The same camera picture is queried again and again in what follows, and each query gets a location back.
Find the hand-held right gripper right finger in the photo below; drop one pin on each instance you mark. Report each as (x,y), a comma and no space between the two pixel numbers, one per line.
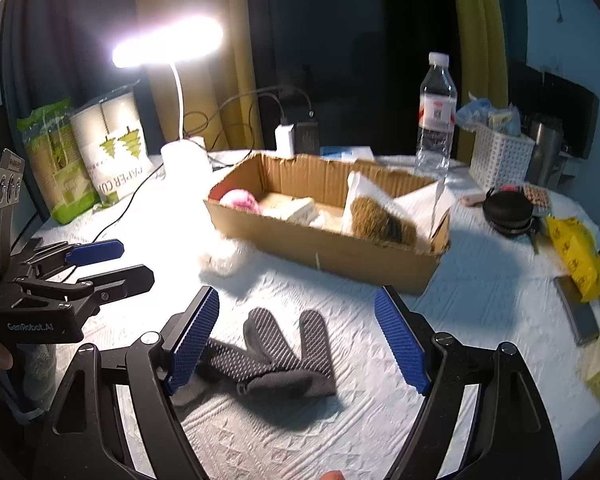
(400,342)

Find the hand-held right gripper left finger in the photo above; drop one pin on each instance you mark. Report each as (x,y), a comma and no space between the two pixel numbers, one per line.
(192,340)

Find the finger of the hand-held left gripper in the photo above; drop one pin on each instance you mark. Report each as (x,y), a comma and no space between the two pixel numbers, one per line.
(125,280)
(95,252)

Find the bag of cotton swabs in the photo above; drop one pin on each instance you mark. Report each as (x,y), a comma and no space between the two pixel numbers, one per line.
(225,257)

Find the dark grey dotted sock pair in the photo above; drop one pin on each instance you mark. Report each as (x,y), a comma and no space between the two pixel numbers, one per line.
(280,360)

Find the cardboard box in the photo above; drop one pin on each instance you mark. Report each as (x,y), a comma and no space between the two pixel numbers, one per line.
(330,260)

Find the pink plush toy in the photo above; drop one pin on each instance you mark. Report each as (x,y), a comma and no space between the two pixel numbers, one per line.
(240,201)

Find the white tissue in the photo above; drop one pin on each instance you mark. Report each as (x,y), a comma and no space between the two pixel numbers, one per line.
(297,208)

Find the person's left forearm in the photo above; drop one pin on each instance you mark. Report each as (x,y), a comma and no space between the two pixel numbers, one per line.
(40,375)

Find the person's right hand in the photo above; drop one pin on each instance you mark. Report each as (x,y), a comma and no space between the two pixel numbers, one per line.
(331,476)

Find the white embossed tablecloth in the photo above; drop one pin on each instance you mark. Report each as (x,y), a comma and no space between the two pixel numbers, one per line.
(480,320)

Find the green printed bag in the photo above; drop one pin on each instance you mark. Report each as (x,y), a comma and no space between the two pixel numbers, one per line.
(55,170)

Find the paper cup pack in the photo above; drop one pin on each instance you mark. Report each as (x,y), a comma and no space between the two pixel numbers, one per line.
(110,155)

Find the white desk lamp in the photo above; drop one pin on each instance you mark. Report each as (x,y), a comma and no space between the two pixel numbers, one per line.
(185,157)

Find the black round zip case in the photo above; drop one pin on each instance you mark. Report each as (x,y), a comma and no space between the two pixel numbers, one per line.
(507,212)

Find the grey phone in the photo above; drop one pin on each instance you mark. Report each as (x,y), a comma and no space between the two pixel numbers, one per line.
(577,310)

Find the yellow printed packet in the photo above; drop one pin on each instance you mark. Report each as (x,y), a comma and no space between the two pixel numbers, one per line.
(577,255)

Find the small patterned box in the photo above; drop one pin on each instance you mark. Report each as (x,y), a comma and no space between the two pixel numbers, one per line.
(537,199)

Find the blue and white box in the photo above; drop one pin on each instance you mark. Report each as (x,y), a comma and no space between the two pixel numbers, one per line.
(345,151)

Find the white plastic basket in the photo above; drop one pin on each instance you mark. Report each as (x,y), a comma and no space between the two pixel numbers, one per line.
(500,160)

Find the yellow curtain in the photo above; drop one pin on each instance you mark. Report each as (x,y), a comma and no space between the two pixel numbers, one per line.
(480,60)
(230,90)

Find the white charger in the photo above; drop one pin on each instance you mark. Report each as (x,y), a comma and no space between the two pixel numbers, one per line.
(285,140)

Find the clear water bottle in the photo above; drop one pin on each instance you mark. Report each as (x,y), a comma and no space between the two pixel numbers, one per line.
(436,130)

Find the teal curtain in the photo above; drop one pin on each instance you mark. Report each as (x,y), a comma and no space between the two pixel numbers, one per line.
(516,5)
(60,35)

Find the black power adapter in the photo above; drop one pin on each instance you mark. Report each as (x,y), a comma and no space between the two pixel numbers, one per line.
(306,137)

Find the steel mug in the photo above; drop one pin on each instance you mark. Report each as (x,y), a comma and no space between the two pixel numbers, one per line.
(547,152)

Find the clear blue plastic wrapper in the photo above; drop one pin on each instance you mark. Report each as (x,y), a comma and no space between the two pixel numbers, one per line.
(472,112)

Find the pale yellow snack packet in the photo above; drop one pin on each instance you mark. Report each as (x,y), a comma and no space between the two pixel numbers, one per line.
(505,120)

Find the black monitor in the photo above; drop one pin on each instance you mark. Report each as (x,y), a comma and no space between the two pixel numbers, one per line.
(525,90)
(572,115)

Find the dark window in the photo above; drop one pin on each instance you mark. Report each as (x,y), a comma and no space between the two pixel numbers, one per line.
(340,50)

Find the white wall socket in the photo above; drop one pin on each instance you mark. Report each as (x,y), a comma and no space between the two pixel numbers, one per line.
(556,65)

